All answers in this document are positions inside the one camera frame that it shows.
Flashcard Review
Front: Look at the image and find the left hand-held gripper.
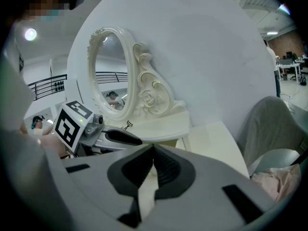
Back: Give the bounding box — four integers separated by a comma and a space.
54, 100, 143, 157

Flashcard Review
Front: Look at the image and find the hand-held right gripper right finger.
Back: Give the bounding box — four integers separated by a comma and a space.
144, 143, 284, 231

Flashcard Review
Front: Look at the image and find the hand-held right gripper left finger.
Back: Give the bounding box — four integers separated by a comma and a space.
45, 143, 155, 231

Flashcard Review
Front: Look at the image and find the white ornate dressing table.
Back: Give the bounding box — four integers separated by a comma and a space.
103, 109, 251, 178

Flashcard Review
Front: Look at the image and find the person's left forearm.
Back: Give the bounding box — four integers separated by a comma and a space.
44, 135, 67, 159

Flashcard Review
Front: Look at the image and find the pink cloth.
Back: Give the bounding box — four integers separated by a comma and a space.
251, 163, 303, 204

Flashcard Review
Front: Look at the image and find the black metal railing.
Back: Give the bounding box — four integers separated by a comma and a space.
27, 74, 68, 101

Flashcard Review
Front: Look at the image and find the person's grey shirt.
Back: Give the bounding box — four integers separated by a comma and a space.
0, 20, 63, 231

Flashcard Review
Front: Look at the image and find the white office desk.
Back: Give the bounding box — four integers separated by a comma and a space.
276, 62, 302, 82

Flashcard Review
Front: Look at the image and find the round ceiling lamp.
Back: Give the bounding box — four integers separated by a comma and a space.
25, 28, 38, 41

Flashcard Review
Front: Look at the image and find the oval mirror white ornate frame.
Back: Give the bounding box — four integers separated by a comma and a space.
86, 25, 189, 123

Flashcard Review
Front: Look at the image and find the grey chair black frame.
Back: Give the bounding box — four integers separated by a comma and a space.
237, 95, 308, 175

